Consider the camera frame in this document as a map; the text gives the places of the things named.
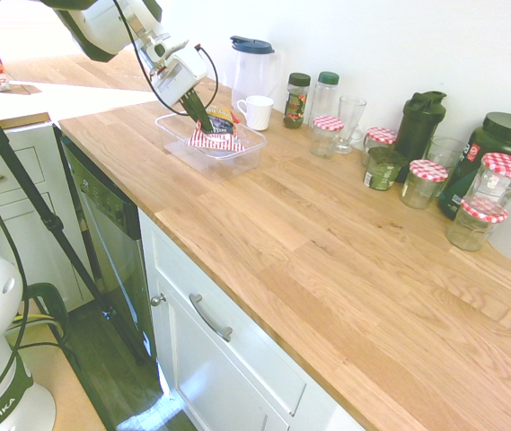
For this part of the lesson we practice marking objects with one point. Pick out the clear bottle green cap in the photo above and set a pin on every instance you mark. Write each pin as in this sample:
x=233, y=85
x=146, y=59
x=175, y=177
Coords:
x=324, y=96

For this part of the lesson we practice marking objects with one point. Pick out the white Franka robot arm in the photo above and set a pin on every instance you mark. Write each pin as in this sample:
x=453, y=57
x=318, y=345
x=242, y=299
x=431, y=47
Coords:
x=95, y=27

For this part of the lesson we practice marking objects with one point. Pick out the black camera tripod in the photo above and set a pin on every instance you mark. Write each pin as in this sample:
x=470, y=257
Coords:
x=35, y=202

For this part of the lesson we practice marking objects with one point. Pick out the white ribbed mug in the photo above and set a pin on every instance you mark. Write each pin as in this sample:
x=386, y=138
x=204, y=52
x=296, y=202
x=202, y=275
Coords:
x=257, y=112

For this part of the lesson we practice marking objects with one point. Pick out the clear rectangular plastic container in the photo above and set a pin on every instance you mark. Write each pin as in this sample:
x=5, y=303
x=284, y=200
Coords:
x=246, y=155

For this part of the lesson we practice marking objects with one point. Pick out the red white striped chip bag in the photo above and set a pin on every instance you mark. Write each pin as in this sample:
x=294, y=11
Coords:
x=217, y=137

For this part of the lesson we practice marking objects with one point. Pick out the spice jar dark lid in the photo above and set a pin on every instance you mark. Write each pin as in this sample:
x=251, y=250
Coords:
x=296, y=103

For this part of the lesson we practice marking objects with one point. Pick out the clear pitcher dark blue lid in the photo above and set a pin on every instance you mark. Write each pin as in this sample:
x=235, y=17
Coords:
x=255, y=72

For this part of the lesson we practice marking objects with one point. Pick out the round silver cabinet knob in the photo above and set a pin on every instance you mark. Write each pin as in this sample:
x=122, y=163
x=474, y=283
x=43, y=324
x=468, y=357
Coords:
x=158, y=299

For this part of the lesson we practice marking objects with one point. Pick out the dark green plastic tub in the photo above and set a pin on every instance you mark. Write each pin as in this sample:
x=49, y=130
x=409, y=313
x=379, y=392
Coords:
x=383, y=170

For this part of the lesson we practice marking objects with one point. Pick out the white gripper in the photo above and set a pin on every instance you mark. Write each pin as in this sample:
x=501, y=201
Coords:
x=178, y=78

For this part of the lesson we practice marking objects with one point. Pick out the glass jar red checked lid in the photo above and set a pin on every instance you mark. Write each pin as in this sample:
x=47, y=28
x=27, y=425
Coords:
x=499, y=179
x=326, y=137
x=473, y=229
x=423, y=184
x=378, y=143

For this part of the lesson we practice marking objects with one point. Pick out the dark green shaker bottle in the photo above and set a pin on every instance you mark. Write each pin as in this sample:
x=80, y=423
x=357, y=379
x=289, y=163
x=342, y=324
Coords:
x=419, y=130

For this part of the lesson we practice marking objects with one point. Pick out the white drawer cabinet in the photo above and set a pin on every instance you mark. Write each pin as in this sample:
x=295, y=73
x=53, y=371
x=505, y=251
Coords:
x=30, y=170

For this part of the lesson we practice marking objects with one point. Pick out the black dishwasher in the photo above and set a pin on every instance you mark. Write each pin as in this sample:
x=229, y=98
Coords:
x=111, y=251

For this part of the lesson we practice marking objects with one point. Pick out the short clear glass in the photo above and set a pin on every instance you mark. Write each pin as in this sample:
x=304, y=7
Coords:
x=448, y=152

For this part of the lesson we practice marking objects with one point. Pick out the tall clear drinking glass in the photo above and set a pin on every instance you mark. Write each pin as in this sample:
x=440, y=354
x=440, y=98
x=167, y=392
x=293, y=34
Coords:
x=350, y=121

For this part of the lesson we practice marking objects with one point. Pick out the dark Vega protein tub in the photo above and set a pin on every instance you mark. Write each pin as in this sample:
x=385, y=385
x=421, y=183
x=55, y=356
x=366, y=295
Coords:
x=506, y=134

